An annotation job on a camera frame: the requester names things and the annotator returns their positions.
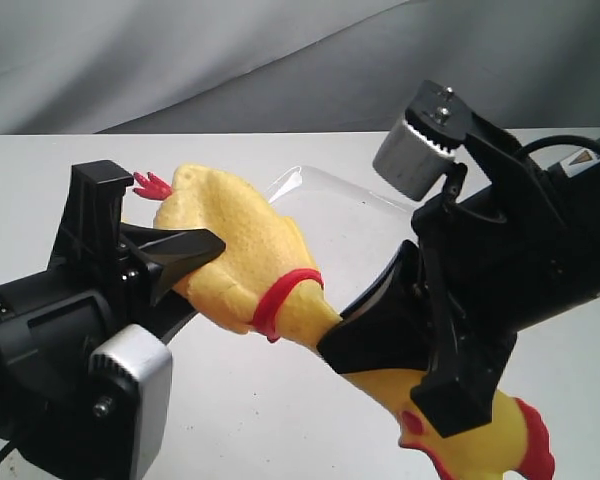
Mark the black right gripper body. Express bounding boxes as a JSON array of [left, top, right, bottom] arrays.
[[412, 107, 565, 380]]

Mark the yellow rubber chicken toy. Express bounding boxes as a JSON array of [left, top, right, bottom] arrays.
[[133, 164, 555, 479]]

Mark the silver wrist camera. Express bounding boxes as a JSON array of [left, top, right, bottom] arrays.
[[372, 80, 473, 201], [89, 324, 173, 479]]

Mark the grey backdrop cloth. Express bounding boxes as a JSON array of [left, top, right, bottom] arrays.
[[0, 1, 600, 134]]

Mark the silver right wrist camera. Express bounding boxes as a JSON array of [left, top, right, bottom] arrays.
[[372, 80, 473, 201]]

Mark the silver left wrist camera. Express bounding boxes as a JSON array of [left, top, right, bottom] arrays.
[[89, 324, 173, 479]]

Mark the white square plate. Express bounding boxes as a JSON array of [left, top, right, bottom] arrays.
[[265, 166, 415, 312]]

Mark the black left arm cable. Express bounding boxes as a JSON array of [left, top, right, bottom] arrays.
[[0, 424, 26, 480]]

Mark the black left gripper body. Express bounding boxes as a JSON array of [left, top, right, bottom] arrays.
[[0, 244, 200, 450]]

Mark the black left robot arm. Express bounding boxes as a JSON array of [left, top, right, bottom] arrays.
[[0, 160, 225, 440]]

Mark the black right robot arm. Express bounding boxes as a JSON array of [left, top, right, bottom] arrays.
[[318, 107, 600, 437]]

